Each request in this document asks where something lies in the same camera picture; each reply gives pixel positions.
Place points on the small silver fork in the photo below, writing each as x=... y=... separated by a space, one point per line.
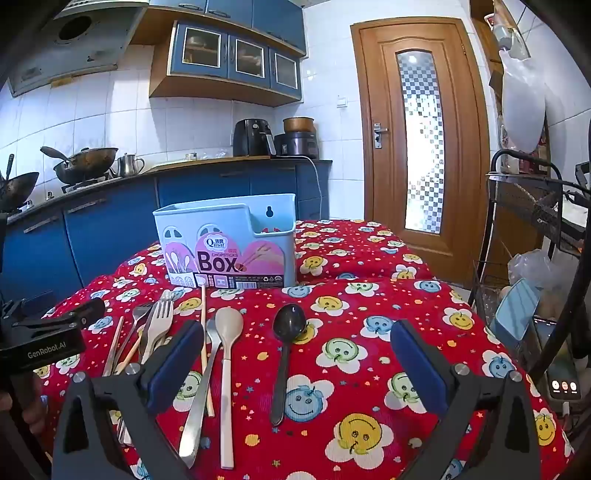
x=123 y=429

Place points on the grey range hood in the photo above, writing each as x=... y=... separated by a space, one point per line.
x=78 y=41

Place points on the blue base cabinets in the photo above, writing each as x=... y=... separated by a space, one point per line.
x=106 y=230

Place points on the blue upper cabinets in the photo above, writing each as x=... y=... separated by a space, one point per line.
x=258 y=18

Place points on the black spoon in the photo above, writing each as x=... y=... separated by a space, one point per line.
x=288 y=321

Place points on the white light switch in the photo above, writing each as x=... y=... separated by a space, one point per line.
x=342 y=102

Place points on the red smiley flower tablecloth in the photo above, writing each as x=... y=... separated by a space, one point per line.
x=351 y=350

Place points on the light blue package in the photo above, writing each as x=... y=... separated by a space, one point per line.
x=517 y=309

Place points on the black air fryer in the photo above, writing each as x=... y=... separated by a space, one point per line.
x=249 y=138

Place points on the large metal wok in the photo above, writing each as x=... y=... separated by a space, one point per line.
x=85 y=161

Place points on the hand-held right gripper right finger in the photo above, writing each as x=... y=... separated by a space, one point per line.
x=421 y=364

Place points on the dark rice cooker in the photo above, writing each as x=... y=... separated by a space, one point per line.
x=298 y=145

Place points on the silver spoon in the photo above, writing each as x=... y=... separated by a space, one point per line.
x=198 y=406

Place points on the blue glass-door wall cabinet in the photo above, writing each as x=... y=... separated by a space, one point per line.
x=231 y=64

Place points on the gas stove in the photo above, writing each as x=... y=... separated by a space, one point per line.
x=87 y=184

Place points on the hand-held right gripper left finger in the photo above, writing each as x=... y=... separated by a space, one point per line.
x=171 y=364

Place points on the smartphone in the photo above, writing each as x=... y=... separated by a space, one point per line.
x=564 y=381

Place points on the person's left hand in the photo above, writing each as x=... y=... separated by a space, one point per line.
x=33 y=413

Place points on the light blue utensil box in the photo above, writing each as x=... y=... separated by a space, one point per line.
x=221 y=240

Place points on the white plastic bag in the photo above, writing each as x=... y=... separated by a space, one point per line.
x=521 y=106

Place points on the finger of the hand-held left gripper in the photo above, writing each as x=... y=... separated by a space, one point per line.
x=85 y=311

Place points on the beige spoon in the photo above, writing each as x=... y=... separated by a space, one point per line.
x=228 y=327

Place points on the brown pot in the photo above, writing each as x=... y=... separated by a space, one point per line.
x=298 y=124

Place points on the steel kettle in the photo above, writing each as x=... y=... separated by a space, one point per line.
x=128 y=166

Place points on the black wok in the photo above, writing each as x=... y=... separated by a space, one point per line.
x=16 y=187

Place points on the dark silver fork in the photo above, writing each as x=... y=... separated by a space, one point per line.
x=140 y=314

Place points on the clear plastic bag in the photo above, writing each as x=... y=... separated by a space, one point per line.
x=535 y=270

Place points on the wooden door with glass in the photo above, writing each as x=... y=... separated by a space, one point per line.
x=383 y=194

